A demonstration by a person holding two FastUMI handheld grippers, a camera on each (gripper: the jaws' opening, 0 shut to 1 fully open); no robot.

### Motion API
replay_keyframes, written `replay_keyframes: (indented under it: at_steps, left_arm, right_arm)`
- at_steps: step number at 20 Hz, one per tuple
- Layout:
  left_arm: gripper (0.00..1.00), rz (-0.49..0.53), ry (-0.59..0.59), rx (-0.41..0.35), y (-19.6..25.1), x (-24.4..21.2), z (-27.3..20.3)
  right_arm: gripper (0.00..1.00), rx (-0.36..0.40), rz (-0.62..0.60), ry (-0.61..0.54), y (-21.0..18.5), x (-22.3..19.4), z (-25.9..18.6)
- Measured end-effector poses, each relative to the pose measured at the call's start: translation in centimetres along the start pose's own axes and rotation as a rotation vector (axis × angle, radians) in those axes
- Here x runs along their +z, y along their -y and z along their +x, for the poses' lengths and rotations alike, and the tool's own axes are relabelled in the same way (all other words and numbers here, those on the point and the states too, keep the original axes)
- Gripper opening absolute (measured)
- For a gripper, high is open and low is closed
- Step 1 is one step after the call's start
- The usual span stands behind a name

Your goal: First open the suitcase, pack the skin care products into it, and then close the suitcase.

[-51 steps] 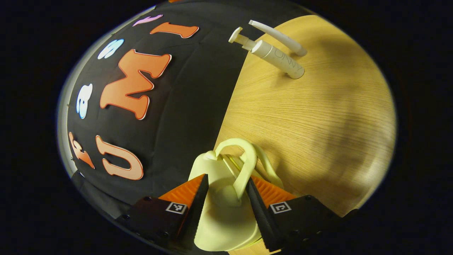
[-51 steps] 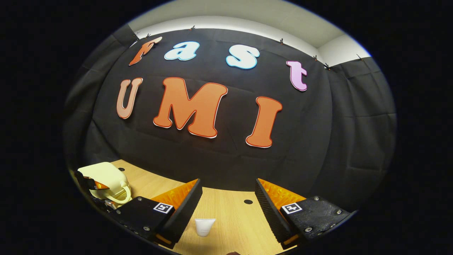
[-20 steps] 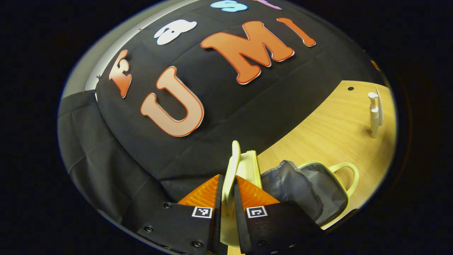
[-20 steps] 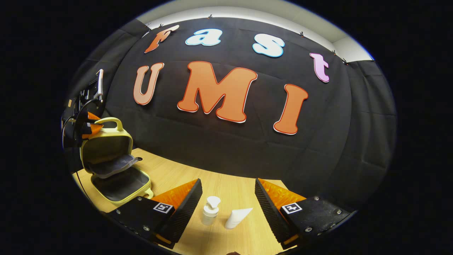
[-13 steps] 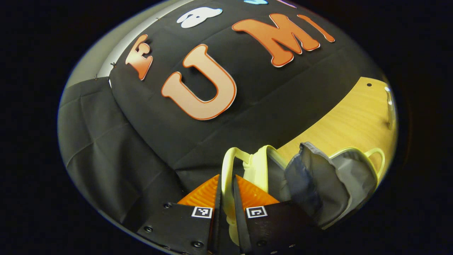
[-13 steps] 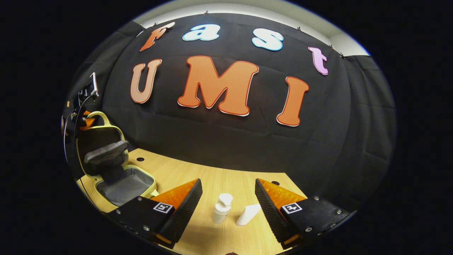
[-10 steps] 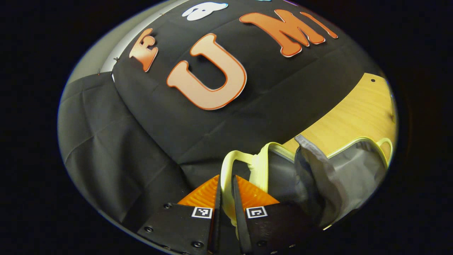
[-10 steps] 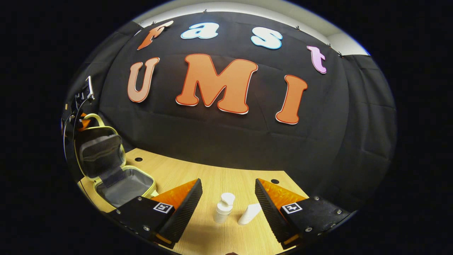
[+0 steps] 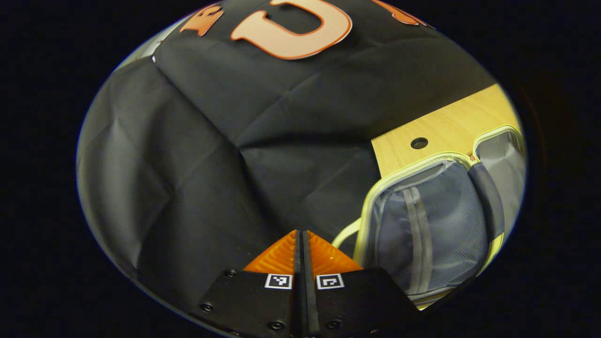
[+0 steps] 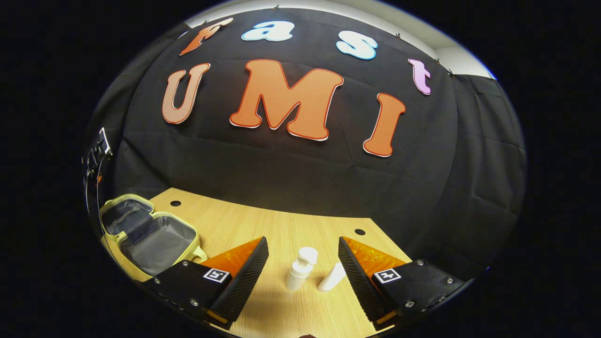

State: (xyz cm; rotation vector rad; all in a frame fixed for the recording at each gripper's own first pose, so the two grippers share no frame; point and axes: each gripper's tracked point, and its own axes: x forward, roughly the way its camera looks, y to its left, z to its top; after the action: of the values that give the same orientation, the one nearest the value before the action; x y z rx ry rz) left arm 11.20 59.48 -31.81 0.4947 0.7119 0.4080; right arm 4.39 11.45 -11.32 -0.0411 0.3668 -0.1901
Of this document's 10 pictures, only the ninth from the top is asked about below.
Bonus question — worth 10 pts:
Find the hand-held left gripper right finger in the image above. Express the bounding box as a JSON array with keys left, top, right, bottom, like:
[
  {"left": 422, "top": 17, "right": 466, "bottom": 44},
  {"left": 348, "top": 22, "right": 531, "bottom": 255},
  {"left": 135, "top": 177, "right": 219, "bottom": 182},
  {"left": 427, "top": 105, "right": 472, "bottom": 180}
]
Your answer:
[{"left": 302, "top": 230, "right": 419, "bottom": 338}]

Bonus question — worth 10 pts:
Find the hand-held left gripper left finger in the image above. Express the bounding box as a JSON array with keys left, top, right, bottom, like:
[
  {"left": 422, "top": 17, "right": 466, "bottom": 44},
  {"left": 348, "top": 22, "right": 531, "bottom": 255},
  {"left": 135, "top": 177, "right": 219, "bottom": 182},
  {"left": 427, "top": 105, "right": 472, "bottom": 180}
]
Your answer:
[{"left": 190, "top": 230, "right": 301, "bottom": 338}]

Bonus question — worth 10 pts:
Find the cream yellow suitcase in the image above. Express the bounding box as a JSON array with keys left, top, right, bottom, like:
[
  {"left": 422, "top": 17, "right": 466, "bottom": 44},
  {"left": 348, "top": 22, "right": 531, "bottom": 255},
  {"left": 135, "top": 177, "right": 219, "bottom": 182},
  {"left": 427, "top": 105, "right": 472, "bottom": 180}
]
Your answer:
[{"left": 331, "top": 124, "right": 527, "bottom": 311}]

